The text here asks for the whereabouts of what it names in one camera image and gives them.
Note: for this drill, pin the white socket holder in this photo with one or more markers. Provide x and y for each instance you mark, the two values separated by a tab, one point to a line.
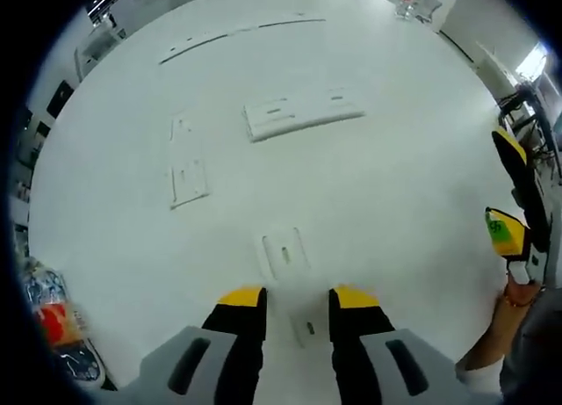
189	168
298	115

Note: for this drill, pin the person's grey clothing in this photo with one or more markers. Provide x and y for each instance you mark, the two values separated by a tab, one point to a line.
538	343

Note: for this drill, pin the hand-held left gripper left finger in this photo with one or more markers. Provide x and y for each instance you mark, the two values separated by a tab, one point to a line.
184	370

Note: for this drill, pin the person's white shirt sleeve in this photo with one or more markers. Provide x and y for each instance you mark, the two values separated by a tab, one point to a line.
480	381

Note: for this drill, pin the plastic bottle with red label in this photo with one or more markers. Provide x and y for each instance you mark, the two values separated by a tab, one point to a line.
61	321

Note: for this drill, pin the person's right hand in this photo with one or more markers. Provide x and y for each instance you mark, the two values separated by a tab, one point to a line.
520	293

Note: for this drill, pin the white socket holder cover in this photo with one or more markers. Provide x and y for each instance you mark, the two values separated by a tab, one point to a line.
287	264

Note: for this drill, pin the long white socket holder rail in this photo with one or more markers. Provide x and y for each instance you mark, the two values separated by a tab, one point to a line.
206	40
292	22

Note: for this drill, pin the clear water bottle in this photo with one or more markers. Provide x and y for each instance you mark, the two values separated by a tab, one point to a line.
415	1

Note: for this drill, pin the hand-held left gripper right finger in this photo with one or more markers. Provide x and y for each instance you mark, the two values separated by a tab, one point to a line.
408	370

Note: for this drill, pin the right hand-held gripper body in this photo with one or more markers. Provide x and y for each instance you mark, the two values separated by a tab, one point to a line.
536	264

